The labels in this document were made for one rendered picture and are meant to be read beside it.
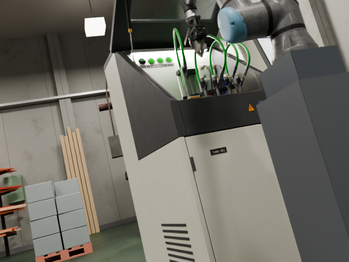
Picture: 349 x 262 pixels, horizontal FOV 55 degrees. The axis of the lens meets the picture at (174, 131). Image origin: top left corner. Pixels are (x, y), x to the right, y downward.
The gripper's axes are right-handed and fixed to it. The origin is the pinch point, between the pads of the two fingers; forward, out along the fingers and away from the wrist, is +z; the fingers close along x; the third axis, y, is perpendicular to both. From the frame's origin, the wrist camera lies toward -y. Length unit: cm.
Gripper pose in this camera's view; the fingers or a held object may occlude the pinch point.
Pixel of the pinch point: (200, 55)
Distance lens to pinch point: 184.6
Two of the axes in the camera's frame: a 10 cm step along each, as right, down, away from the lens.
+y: 3.9, -2.5, -8.9
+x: 8.9, -1.5, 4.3
